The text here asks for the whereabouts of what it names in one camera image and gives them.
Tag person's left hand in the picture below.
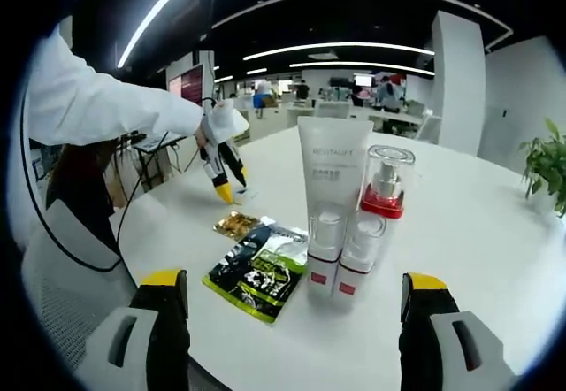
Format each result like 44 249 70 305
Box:
194 119 214 152

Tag white skincare tube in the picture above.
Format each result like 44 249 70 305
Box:
296 115 375 250

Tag long thin ceiling light strip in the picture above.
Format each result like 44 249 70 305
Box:
241 40 438 64
288 60 436 77

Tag person's dark garment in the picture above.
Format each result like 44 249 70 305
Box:
45 140 117 250

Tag wide curved ceiling light strip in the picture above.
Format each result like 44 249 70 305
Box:
116 0 210 69

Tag green potted plant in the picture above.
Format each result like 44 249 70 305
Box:
521 116 566 219

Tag white office chair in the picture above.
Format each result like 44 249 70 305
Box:
316 101 353 120
415 111 443 144

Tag small white skincare pump bottle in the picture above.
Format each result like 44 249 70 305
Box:
307 202 347 307
337 211 389 313

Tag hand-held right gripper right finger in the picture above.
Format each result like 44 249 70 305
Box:
399 270 521 391

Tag grey monitor stand desk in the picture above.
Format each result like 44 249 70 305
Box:
132 130 189 191

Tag green black skincare sachet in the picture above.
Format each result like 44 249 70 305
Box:
202 225 310 326

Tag grey mesh office chair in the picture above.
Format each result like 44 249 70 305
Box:
19 198 141 370

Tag gold skincare sachet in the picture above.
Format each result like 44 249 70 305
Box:
213 211 261 238

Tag silver blue skincare sachet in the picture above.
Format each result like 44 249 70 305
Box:
258 215 310 255

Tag red collar skincare bottle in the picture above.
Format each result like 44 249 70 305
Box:
359 143 417 277

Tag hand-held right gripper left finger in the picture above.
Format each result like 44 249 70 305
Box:
70 268 192 391

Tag row of white office desks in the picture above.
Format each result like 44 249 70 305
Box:
247 96 439 144

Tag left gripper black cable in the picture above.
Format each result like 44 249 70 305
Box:
17 98 200 273

